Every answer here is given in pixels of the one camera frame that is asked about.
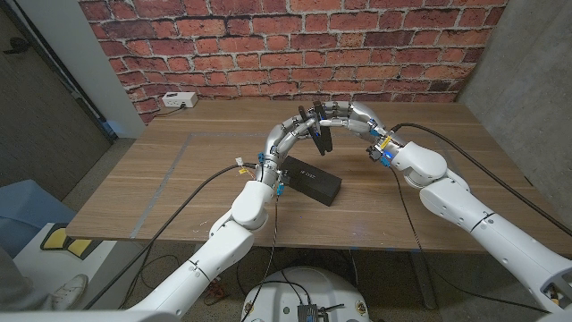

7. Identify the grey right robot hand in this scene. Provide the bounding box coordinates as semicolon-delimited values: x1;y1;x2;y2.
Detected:
319;100;406;162

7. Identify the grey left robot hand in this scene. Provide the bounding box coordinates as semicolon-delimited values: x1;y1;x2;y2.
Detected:
257;114;322;188

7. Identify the black stapler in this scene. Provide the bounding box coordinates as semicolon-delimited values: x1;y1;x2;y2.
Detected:
298;100;334;157

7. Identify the black rectangular box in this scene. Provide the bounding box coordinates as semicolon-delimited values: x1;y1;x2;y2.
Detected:
280;155;343;208

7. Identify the red brick printed backdrop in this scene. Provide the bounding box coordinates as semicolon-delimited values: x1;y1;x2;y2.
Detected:
78;0;510;124

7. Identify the white power strip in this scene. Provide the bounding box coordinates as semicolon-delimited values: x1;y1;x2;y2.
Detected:
161;91;199;109

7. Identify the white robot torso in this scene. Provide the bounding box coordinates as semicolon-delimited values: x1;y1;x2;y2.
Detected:
240;267;371;322

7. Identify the grey torso electronics module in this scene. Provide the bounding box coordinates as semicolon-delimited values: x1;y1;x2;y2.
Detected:
297;303;332;322

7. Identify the metal table leg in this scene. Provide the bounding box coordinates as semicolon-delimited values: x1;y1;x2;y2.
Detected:
408;252;438;310

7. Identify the dark grey door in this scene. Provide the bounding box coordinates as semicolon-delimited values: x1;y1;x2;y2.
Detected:
0;8;113;202

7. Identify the white floor board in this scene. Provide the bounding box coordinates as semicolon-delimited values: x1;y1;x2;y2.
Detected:
13;222;148;309

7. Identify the white sneaker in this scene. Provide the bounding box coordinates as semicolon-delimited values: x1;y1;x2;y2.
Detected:
51;273;89;310

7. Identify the blue upholstered seat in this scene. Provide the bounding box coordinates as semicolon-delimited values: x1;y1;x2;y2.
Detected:
0;179;77;258

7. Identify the person's grey trouser leg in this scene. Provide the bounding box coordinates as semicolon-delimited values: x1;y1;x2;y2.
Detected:
0;248;51;312

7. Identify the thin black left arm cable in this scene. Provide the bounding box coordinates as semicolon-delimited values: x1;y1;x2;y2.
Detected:
240;196;281;322

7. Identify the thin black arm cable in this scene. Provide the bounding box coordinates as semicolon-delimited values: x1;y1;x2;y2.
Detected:
240;196;281;322
388;165;551;313

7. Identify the black power strip cord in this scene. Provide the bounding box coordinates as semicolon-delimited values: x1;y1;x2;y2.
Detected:
154;105;185;118

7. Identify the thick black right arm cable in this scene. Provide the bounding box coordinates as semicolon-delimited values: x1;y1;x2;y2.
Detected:
391;123;572;237

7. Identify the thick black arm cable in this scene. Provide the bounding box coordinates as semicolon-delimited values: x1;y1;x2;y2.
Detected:
82;163;260;310
391;123;572;237

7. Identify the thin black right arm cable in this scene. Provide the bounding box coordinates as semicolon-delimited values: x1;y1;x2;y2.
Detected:
388;165;551;313

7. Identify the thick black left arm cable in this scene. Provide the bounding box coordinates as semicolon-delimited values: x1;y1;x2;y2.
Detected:
82;163;260;310

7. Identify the black floor cable loop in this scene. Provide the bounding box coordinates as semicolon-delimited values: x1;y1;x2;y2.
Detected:
235;246;314;308

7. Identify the orange wire bundle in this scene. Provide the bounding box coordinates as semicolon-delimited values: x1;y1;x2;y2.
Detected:
205;279;227;303

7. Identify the black door handle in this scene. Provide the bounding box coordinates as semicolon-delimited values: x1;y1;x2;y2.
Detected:
2;36;31;55

